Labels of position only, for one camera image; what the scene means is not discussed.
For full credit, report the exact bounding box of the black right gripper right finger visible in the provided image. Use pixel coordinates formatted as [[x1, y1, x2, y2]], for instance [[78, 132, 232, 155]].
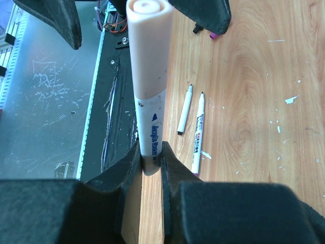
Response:
[[160, 142, 324, 243]]

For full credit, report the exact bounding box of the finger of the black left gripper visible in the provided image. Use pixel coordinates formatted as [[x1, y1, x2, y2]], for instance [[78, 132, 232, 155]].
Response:
[[14, 0, 82, 50], [169, 0, 232, 35]]

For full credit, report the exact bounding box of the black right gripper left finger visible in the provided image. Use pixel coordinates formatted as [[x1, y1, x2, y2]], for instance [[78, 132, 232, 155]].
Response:
[[1, 142, 142, 243]]

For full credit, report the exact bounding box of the purple pen cap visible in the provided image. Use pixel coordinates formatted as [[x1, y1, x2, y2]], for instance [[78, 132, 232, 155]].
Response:
[[209, 33, 219, 40]]

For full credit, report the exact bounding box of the black pen cap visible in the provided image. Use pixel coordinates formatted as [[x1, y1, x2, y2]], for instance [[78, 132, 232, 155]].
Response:
[[193, 23, 204, 34]]

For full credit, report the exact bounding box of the purple cap marker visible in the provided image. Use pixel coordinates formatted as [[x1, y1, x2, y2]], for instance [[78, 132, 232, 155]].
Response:
[[191, 92, 205, 176]]

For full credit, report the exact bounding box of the peach cap marker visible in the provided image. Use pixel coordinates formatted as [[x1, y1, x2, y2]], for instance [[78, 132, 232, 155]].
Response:
[[126, 1, 173, 176]]

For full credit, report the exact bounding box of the black marker without cap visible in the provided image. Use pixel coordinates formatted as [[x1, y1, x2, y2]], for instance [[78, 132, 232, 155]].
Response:
[[177, 84, 192, 135]]

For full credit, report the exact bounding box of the aluminium frame rail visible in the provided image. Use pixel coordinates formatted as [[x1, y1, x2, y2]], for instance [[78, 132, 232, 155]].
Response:
[[1, 4, 29, 111]]

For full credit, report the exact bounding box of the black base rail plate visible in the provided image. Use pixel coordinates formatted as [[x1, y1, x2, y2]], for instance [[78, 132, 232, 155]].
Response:
[[76, 18, 137, 181]]

